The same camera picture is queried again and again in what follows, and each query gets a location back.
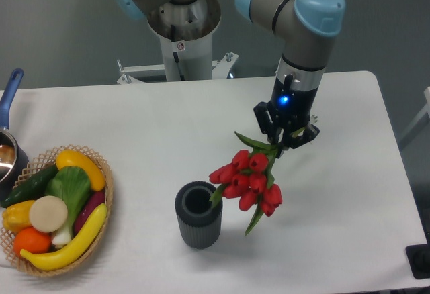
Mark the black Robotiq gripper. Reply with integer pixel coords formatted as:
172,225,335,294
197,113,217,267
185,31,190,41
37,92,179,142
253,75,320,157

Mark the red tulip bouquet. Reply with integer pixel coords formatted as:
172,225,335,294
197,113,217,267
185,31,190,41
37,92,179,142
209,132,289,235

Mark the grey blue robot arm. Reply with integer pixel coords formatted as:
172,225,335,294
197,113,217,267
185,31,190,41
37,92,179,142
115,0,346,155

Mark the dark grey ribbed vase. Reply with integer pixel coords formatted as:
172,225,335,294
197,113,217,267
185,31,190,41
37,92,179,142
175,181,223,250

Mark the black device at edge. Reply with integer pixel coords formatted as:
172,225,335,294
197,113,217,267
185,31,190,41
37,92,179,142
405,244,429,279

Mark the purple sweet potato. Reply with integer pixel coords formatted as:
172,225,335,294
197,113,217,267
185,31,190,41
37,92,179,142
73,191,105,234

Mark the yellow squash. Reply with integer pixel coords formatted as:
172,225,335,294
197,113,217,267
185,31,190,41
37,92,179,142
55,150,105,191

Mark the green bok choy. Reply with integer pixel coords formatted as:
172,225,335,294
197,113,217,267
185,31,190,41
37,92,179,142
44,166,91,248

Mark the beige round disc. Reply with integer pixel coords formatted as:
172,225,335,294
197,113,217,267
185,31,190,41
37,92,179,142
29,195,68,233

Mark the yellow banana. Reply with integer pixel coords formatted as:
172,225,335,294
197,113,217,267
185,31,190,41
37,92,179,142
20,203,108,271

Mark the green cucumber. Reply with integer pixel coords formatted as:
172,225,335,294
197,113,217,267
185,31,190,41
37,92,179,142
1,165,58,208

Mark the orange fruit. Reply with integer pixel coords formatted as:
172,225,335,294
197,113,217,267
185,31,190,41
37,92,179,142
13,227,51,257

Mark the yellow bell pepper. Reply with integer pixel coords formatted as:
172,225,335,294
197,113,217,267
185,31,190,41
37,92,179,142
2,200,36,233

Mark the woven wicker basket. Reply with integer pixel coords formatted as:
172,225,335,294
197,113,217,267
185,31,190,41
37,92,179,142
1,145,114,277

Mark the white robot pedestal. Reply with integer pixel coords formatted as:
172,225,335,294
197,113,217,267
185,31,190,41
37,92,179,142
116,0,239,85

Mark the white frame at right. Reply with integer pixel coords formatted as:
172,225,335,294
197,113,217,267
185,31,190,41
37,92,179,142
398,87,429,151

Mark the blue handled saucepan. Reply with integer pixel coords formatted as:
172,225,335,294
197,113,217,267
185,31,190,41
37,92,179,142
1,68,29,201

